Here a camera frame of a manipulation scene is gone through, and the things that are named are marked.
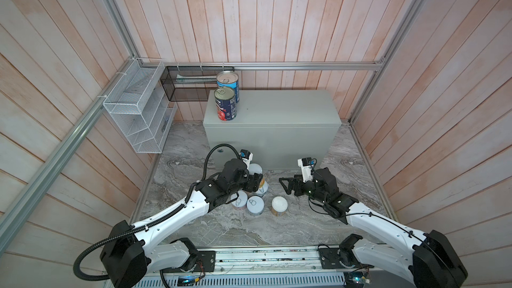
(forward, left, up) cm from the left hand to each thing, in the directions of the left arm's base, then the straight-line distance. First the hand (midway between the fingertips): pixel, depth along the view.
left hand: (254, 178), depth 78 cm
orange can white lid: (+3, -1, +3) cm, 4 cm away
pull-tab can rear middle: (-1, -4, -10) cm, 11 cm away
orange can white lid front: (-7, -11, -9) cm, 16 cm away
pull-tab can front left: (-6, +6, -10) cm, 13 cm away
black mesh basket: (+38, +28, +19) cm, 51 cm away
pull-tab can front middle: (-7, -1, -11) cm, 13 cm away
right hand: (+2, -14, -3) cm, 14 cm away
